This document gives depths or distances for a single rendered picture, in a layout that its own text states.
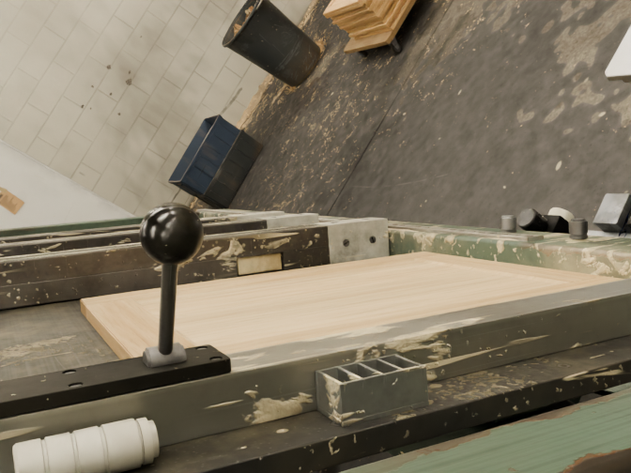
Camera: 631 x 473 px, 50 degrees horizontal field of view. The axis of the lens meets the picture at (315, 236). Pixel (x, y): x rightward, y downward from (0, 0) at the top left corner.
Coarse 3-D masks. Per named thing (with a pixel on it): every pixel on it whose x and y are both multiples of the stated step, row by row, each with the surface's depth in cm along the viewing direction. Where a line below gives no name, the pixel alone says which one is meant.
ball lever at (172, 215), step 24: (168, 216) 39; (192, 216) 40; (144, 240) 40; (168, 240) 39; (192, 240) 40; (168, 264) 40; (168, 288) 43; (168, 312) 44; (168, 336) 45; (144, 360) 46; (168, 360) 46
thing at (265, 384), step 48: (576, 288) 66; (624, 288) 65; (336, 336) 54; (384, 336) 53; (432, 336) 53; (480, 336) 55; (528, 336) 58; (576, 336) 60; (192, 384) 45; (240, 384) 46; (288, 384) 48; (0, 432) 40; (48, 432) 41; (192, 432) 45
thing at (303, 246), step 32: (320, 224) 123; (352, 224) 123; (384, 224) 126; (32, 256) 101; (64, 256) 102; (96, 256) 104; (128, 256) 106; (224, 256) 112; (288, 256) 118; (320, 256) 120; (352, 256) 123; (384, 256) 126; (0, 288) 98; (32, 288) 100; (64, 288) 102; (96, 288) 104; (128, 288) 106
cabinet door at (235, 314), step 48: (192, 288) 95; (240, 288) 94; (288, 288) 91; (336, 288) 89; (384, 288) 86; (432, 288) 84; (480, 288) 82; (528, 288) 80; (144, 336) 68; (192, 336) 68; (240, 336) 66; (288, 336) 64
